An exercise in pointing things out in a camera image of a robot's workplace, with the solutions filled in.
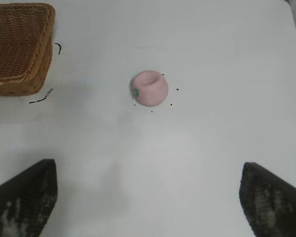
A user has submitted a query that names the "pink peach with green leaf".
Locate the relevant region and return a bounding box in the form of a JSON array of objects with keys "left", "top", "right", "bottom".
[{"left": 129, "top": 70, "right": 169, "bottom": 108}]

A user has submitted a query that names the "brown woven wicker basket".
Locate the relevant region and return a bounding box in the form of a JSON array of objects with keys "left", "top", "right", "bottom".
[{"left": 0, "top": 2, "right": 56, "bottom": 96}]

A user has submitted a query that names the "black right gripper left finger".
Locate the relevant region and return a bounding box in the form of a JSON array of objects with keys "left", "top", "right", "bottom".
[{"left": 0, "top": 158, "right": 59, "bottom": 237}]

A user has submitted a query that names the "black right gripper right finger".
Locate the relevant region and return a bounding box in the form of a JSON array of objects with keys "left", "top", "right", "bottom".
[{"left": 238, "top": 161, "right": 296, "bottom": 237}]

